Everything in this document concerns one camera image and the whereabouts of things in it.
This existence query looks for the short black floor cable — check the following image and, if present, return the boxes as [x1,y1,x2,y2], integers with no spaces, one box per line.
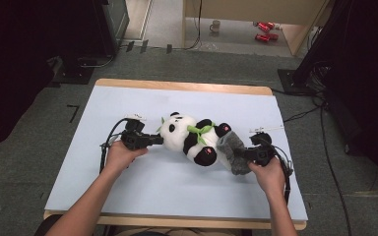
[283,103,325,124]

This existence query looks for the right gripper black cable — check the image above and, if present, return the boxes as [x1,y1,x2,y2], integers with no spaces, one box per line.
[268,140,294,206]

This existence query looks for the long black floor cable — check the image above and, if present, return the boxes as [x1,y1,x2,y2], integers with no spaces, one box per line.
[319,106,352,236]

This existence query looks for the panda plush toy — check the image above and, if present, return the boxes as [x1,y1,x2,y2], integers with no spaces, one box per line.
[156,111,234,167]

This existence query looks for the grey furry plush toy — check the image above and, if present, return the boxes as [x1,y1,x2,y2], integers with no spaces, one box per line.
[216,131,254,176]

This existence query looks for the light wooden cabinet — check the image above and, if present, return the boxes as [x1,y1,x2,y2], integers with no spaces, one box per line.
[181,0,330,57]

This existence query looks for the person's beige trousers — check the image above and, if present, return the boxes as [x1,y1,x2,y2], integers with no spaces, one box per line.
[113,226,244,236]

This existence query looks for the black equipment cabinet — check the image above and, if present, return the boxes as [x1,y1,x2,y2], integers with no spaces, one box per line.
[93,0,131,57]

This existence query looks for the hanging black cable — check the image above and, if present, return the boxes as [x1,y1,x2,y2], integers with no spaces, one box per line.
[182,0,204,51]

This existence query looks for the person's left hand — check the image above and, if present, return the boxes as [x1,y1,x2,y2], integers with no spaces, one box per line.
[105,140,150,176]

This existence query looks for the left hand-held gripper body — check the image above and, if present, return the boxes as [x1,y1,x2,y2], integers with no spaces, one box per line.
[120,112,153,151]

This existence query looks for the person's right hand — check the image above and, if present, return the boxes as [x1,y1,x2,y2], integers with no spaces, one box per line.
[247,156,287,199]

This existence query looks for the black metal stand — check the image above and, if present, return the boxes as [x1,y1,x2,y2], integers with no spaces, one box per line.
[291,0,344,87]

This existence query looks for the pale table cover sheet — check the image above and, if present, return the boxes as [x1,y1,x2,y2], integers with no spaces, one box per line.
[43,85,309,222]

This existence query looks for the black curtain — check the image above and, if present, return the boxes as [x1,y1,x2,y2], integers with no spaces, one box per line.
[323,0,378,198]
[0,0,96,156]

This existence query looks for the black stand base plate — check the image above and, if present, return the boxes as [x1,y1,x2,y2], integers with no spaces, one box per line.
[49,54,95,86]

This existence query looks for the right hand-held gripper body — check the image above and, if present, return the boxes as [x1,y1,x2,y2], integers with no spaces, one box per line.
[247,125,285,166]

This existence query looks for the wooden table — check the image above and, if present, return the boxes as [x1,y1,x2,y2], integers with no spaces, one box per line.
[42,78,308,231]

